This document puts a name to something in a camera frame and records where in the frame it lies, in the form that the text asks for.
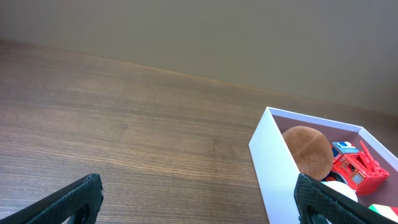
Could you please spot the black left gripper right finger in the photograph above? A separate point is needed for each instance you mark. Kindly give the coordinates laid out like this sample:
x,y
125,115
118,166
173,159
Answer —
x,y
318,203

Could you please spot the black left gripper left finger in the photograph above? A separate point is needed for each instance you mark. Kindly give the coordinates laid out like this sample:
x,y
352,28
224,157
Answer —
x,y
79,202

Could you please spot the white cardboard box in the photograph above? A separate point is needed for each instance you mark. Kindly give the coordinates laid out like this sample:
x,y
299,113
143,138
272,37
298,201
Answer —
x,y
277,172

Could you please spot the brown plush toy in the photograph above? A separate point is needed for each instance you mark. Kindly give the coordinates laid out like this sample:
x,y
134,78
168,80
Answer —
x,y
311,151

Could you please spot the red toy fire truck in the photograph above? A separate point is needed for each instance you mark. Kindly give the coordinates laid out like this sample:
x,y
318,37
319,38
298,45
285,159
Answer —
x,y
356,168

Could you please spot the white wooden rattle drum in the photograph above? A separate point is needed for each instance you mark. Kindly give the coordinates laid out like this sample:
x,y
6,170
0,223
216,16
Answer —
x,y
342,188

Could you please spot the colourful two-by-two puzzle cube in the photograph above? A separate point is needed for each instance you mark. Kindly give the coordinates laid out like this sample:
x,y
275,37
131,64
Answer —
x,y
386,211

